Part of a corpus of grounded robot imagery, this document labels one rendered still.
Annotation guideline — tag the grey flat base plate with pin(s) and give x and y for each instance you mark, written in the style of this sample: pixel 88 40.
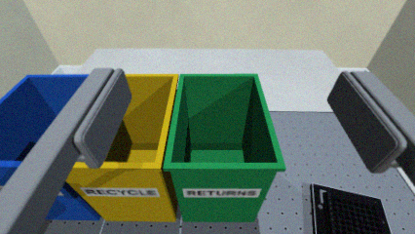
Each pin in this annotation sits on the grey flat base plate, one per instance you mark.
pixel 315 149

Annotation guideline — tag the black well plate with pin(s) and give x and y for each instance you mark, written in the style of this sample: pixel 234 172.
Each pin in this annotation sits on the black well plate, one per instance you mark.
pixel 350 215

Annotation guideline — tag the blue bin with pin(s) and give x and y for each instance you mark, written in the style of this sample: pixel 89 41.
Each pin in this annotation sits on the blue bin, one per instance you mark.
pixel 26 112

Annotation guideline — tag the yellow recycle bin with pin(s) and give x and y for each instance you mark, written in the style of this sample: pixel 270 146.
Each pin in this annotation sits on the yellow recycle bin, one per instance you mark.
pixel 138 189

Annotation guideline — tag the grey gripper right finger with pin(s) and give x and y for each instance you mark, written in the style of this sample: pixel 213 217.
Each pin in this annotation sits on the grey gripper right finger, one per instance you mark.
pixel 380 127

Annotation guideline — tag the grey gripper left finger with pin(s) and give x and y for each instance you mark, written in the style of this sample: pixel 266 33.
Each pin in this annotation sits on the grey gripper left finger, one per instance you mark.
pixel 82 132

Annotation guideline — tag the green returns bin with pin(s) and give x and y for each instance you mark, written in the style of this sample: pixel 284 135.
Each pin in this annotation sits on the green returns bin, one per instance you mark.
pixel 223 152

